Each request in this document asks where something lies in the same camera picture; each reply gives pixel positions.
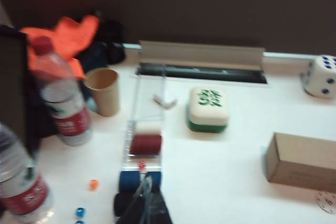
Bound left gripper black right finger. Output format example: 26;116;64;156
144;180;174;224

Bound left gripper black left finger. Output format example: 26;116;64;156
117;174;153;224

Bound white poker chip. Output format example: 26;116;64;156
316;190;336;214

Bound clear plastic chip tray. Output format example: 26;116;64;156
120;74;166;173

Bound long brown cardboard box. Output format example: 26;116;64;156
265;132;336;194

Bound black box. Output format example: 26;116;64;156
0;24;53;159

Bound stack of black chips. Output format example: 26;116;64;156
112;193;145;221

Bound stack of blue chips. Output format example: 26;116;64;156
118;170;163;195

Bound small orange dice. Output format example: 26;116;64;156
88;178;100;191

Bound stack of red chips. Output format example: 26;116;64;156
129;134;163;156

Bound stack of white chips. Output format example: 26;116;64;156
134;126;162;137

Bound small white angled object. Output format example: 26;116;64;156
153;94;177;110

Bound large white green mahjong tile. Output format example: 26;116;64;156
185;86;229;133

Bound paper cup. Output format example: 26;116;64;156
85;68;121;118

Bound clear water bottle red label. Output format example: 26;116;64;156
0;123;55;224
30;36;93;147

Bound black bag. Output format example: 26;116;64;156
76;19;126;84

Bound orange cloth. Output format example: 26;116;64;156
19;15;101;79

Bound brown desk partition panel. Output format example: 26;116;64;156
0;0;336;56

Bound white dice with coloured dots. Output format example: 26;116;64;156
300;55;336;99

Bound desk cable tray flap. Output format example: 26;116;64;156
135;40;270;86

